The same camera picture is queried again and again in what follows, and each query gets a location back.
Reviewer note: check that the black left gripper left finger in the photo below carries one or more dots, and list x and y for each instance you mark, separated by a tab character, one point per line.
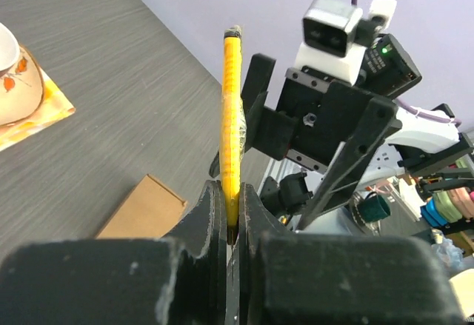
179	278

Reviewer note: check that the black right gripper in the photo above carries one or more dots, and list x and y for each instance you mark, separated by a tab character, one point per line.
319	122

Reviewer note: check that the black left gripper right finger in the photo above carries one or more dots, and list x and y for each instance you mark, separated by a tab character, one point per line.
301	278

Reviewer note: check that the brown cardboard express box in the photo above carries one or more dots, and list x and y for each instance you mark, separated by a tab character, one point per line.
150	210

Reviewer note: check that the yellow utility knife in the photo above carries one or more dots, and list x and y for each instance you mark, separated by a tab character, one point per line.
233	129

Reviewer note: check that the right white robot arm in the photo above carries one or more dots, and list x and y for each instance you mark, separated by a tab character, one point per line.
431	132

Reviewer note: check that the green mug in background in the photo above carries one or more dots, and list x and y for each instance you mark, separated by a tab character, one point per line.
373	208

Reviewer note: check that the orange checkered cloth napkin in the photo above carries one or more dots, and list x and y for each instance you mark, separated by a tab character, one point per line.
54	108

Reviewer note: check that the beige floral saucer plate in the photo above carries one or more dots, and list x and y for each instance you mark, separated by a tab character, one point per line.
22	89

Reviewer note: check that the white ceramic tea cup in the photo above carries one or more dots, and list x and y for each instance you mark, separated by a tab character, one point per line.
9	49

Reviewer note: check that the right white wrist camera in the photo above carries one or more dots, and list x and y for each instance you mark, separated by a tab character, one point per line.
336	36

